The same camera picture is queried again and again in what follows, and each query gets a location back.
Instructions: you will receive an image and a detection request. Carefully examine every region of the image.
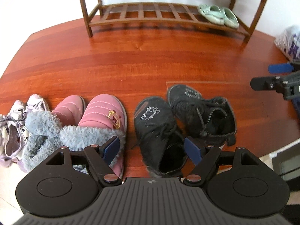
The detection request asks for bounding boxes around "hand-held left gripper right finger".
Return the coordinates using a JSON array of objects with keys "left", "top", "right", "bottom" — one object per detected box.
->
[{"left": 183, "top": 136, "right": 259, "bottom": 187}]

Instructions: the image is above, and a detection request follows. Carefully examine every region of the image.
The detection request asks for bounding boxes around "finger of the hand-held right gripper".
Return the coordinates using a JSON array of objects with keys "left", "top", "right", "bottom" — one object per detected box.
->
[
  {"left": 250, "top": 71, "right": 300, "bottom": 100},
  {"left": 268, "top": 61, "right": 300, "bottom": 74}
]

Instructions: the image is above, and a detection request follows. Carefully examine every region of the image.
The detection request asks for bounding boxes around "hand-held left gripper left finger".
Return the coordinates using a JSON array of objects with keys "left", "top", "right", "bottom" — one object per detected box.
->
[{"left": 44, "top": 136, "right": 122, "bottom": 187}]

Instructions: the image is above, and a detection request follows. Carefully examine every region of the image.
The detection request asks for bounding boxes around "pink fur boot yellow emblem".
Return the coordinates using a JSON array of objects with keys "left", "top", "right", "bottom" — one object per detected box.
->
[{"left": 60, "top": 94, "right": 128, "bottom": 181}]

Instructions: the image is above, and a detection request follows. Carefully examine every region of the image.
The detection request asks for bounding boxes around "black lace-up shoe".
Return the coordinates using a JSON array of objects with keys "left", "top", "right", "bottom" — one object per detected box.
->
[
  {"left": 167, "top": 84, "right": 237, "bottom": 147},
  {"left": 133, "top": 98, "right": 188, "bottom": 178}
]

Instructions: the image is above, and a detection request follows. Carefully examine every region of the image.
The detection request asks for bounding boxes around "plain pink fur boot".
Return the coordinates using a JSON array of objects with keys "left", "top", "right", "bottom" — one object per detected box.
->
[{"left": 25, "top": 95, "right": 86, "bottom": 173}]

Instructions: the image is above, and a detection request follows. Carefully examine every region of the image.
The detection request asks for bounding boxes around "pale green clog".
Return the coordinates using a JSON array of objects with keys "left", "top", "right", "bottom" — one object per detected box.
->
[
  {"left": 221, "top": 7, "right": 240, "bottom": 29},
  {"left": 197, "top": 4, "right": 226, "bottom": 26}
]

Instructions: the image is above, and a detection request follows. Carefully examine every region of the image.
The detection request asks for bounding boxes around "wooden shoe rack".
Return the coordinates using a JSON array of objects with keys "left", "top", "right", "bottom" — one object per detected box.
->
[{"left": 76, "top": 0, "right": 274, "bottom": 44}]

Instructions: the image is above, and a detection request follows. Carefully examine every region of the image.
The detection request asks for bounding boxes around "white printed plastic bag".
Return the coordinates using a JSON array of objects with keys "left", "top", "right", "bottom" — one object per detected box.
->
[{"left": 274, "top": 25, "right": 300, "bottom": 62}]

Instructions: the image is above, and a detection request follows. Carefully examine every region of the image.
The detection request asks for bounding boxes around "dark grey box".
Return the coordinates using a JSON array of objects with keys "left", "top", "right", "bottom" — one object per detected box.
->
[{"left": 272, "top": 143, "right": 300, "bottom": 181}]

